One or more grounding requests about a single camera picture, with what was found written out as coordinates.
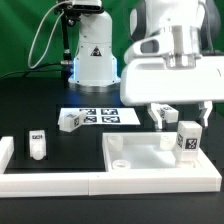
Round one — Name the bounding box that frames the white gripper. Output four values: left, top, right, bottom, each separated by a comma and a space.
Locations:
120, 36, 224, 130

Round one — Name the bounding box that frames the white square tabletop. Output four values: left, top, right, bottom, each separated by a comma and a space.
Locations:
102, 132, 199, 172

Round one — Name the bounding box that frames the white U-shaped fence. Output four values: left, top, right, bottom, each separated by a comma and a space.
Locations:
0, 137, 222, 198

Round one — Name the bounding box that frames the white fiducial marker sheet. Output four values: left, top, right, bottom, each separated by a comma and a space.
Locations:
59, 108, 140, 125

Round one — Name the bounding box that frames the black camera on stand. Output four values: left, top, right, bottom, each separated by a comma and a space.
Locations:
55, 0, 104, 14

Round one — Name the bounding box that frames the white grey cable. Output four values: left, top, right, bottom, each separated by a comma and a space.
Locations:
27, 1, 73, 70

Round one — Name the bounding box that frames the black cable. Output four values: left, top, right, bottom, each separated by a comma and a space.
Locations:
0, 61, 73, 82

